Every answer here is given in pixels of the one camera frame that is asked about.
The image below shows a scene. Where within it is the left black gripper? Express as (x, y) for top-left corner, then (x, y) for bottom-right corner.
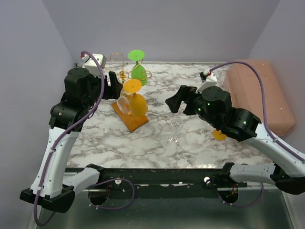
(84, 70), (122, 108)

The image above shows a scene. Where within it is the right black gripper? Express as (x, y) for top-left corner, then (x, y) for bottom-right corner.
(165, 84), (219, 128)

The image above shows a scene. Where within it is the clear wine glass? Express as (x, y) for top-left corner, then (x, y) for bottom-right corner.
(116, 89), (133, 115)
(168, 116), (183, 143)

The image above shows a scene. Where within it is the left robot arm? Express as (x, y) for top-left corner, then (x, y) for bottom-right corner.
(20, 68), (122, 213)

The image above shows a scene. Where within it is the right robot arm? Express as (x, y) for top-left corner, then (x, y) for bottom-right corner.
(165, 85), (305, 195)

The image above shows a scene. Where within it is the orange hanging wine glass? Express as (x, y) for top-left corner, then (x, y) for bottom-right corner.
(123, 79), (148, 117)

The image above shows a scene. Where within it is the green wine glass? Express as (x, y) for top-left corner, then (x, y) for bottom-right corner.
(128, 50), (147, 86)

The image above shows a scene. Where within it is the wooden rack base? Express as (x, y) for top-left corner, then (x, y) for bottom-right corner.
(112, 103), (149, 133)

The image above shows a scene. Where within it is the orange wine glass on table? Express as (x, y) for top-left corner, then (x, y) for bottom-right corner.
(212, 129), (226, 141)

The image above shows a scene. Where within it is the pink plastic storage box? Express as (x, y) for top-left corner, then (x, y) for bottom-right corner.
(223, 59), (295, 138)

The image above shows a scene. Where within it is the gold wire glass rack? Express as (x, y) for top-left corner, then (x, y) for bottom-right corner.
(110, 52), (153, 85)

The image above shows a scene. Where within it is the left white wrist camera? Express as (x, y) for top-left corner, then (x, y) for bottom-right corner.
(81, 54), (107, 77)

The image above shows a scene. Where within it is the black mounting rail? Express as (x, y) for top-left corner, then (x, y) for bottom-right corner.
(89, 168), (247, 199)

